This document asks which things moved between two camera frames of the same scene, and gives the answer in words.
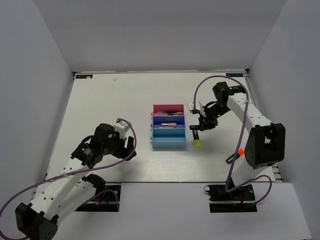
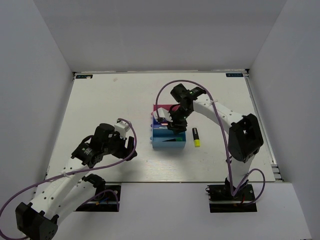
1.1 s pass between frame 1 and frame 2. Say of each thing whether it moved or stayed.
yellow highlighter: stayed
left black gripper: stayed
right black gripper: moved
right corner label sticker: stayed
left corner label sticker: stayed
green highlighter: moved
